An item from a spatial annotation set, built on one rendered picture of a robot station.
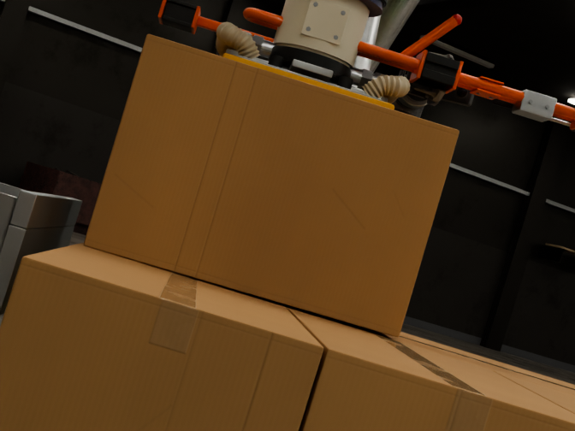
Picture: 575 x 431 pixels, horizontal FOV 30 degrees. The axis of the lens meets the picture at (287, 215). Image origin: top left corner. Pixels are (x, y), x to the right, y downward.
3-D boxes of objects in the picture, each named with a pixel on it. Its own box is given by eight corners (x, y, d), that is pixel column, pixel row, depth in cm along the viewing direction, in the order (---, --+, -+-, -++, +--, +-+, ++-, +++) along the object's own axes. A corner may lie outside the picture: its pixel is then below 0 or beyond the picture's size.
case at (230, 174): (82, 245, 192) (146, 32, 193) (102, 239, 232) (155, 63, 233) (399, 338, 197) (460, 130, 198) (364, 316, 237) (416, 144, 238)
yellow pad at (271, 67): (220, 61, 201) (228, 36, 201) (220, 68, 211) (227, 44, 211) (393, 115, 204) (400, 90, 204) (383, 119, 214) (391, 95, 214)
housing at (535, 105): (519, 109, 217) (525, 88, 217) (510, 113, 223) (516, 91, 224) (552, 120, 217) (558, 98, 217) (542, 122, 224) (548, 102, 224)
